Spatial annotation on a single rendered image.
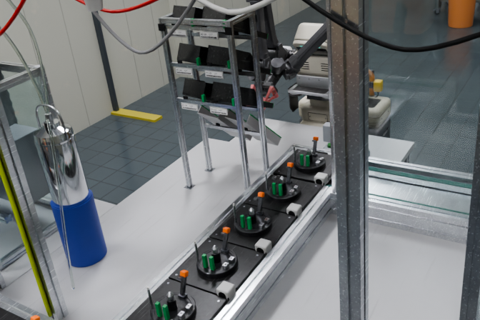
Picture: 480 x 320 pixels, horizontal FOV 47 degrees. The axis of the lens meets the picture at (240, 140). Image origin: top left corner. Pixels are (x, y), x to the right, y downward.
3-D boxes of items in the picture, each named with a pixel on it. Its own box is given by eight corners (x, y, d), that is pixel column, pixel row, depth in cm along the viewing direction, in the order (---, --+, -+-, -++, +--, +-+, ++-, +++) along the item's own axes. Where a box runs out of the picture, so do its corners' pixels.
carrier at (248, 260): (208, 241, 201) (204, 213, 196) (266, 258, 189) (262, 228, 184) (168, 281, 183) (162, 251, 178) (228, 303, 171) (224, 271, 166)
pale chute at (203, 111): (230, 135, 273) (233, 127, 273) (250, 141, 264) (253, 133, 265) (196, 113, 251) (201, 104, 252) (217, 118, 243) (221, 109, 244)
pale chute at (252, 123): (256, 139, 265) (260, 131, 266) (278, 146, 257) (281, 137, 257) (224, 117, 244) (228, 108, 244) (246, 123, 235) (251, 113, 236)
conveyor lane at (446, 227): (298, 169, 261) (296, 151, 256) (488, 206, 218) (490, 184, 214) (269, 199, 239) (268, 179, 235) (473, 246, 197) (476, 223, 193)
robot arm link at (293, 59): (355, 20, 247) (343, 3, 252) (348, 17, 243) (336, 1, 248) (293, 81, 271) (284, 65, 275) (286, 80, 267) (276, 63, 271)
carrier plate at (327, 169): (297, 152, 257) (296, 148, 256) (345, 161, 245) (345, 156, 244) (273, 176, 239) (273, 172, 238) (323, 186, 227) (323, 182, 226)
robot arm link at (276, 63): (296, 77, 269) (288, 64, 273) (298, 63, 259) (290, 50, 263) (274, 86, 267) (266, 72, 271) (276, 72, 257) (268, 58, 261)
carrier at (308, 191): (271, 178, 238) (269, 152, 232) (322, 188, 226) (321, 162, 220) (243, 206, 220) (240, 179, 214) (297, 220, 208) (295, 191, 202)
